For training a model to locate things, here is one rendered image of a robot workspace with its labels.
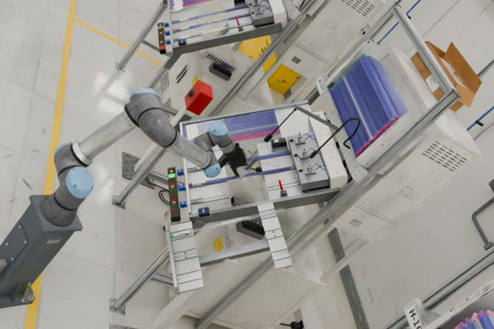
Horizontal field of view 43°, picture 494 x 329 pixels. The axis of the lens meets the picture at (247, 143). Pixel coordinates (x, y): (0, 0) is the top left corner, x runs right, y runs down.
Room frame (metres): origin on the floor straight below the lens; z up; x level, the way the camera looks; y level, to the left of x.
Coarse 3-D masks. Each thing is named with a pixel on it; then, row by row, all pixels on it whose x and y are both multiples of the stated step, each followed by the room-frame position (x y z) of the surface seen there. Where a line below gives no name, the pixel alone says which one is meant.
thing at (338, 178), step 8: (312, 112) 3.02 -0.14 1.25; (320, 112) 3.02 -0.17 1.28; (312, 120) 2.96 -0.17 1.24; (312, 128) 2.91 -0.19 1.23; (320, 128) 2.91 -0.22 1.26; (328, 128) 2.92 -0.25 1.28; (320, 136) 2.86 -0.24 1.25; (328, 136) 2.87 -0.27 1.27; (320, 144) 2.81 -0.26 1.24; (328, 144) 2.81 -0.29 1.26; (328, 152) 2.76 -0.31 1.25; (336, 152) 2.77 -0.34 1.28; (328, 160) 2.71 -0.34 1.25; (336, 160) 2.72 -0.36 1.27; (328, 168) 2.66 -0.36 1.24; (336, 168) 2.67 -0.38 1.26; (344, 168) 2.67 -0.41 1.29; (336, 176) 2.62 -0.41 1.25; (344, 176) 2.63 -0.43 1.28; (336, 184) 2.63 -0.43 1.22; (344, 184) 2.65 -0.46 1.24
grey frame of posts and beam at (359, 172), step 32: (448, 96) 2.61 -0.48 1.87; (416, 128) 2.60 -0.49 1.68; (256, 160) 3.23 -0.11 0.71; (352, 160) 2.66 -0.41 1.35; (384, 160) 2.60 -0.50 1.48; (128, 192) 2.96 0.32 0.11; (352, 192) 2.61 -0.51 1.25; (320, 224) 2.61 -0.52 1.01; (160, 256) 2.33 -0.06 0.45; (128, 288) 2.35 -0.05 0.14
